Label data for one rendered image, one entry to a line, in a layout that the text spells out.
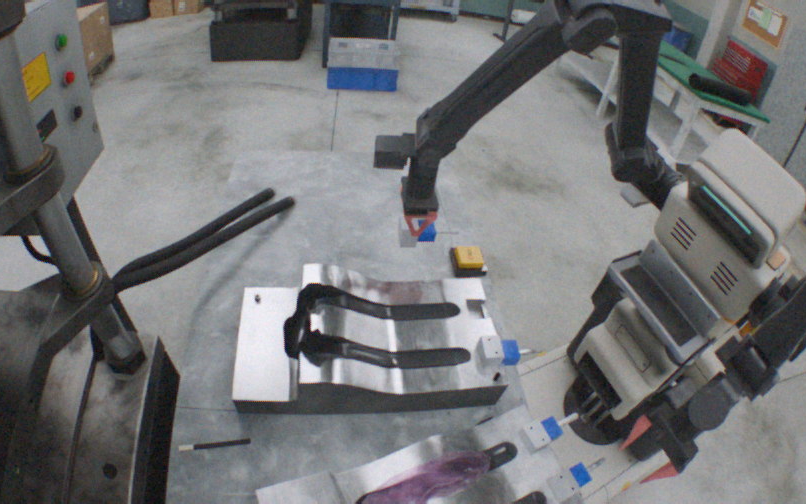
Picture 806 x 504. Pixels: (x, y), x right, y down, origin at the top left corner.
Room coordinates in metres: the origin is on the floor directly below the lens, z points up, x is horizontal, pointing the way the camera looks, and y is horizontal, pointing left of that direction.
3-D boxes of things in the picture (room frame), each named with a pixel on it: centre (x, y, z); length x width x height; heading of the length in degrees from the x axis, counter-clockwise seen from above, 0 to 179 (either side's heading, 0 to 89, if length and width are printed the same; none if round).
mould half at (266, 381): (0.47, 0.04, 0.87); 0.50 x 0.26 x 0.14; 104
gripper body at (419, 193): (0.72, -0.01, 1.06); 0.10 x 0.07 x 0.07; 14
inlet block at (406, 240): (0.73, -0.05, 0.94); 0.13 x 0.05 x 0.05; 103
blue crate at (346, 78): (3.65, 0.63, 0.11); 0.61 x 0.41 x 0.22; 101
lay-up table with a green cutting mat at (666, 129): (4.15, -2.17, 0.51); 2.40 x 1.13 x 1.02; 15
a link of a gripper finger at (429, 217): (0.71, -0.02, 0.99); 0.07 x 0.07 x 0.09; 14
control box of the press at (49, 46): (0.51, 0.77, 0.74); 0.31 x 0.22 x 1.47; 14
